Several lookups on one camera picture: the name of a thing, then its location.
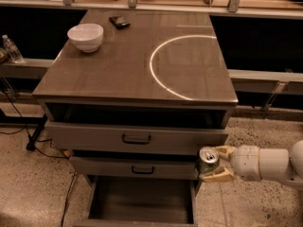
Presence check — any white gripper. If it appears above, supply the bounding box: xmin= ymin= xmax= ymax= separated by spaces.
xmin=199 ymin=145 xmax=261 ymax=183

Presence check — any green soda can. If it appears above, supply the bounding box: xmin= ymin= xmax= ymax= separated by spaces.
xmin=197 ymin=147 xmax=220 ymax=174

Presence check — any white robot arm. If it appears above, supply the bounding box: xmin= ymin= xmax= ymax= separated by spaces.
xmin=197 ymin=141 xmax=303 ymax=190

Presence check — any grey drawer cabinet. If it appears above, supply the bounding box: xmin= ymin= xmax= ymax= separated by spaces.
xmin=31 ymin=9 xmax=240 ymax=227

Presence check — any bottom grey drawer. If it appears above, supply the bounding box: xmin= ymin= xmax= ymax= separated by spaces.
xmin=73 ymin=177 xmax=198 ymax=227

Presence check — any grey drawer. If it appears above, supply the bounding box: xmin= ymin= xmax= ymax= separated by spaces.
xmin=70 ymin=156 xmax=199 ymax=180
xmin=73 ymin=177 xmax=198 ymax=227
xmin=45 ymin=121 xmax=228 ymax=155

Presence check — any middle grey drawer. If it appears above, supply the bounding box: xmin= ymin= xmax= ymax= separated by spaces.
xmin=70 ymin=156 xmax=199 ymax=180

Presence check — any top grey drawer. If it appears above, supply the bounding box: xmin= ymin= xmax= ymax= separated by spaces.
xmin=45 ymin=121 xmax=228 ymax=155

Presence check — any black snack packet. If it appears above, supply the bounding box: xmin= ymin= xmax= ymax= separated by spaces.
xmin=110 ymin=16 xmax=131 ymax=29

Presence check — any white bowl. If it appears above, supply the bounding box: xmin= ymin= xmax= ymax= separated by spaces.
xmin=67 ymin=24 xmax=104 ymax=53

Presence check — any black table leg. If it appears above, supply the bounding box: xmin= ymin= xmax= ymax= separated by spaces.
xmin=27 ymin=115 xmax=47 ymax=151

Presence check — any metal railing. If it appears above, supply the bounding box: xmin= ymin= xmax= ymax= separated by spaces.
xmin=0 ymin=0 xmax=303 ymax=19

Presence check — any clear water bottle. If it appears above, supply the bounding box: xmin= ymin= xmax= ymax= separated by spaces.
xmin=2 ymin=35 xmax=24 ymax=63

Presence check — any black floor cable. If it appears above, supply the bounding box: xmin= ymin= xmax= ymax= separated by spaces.
xmin=0 ymin=88 xmax=79 ymax=227

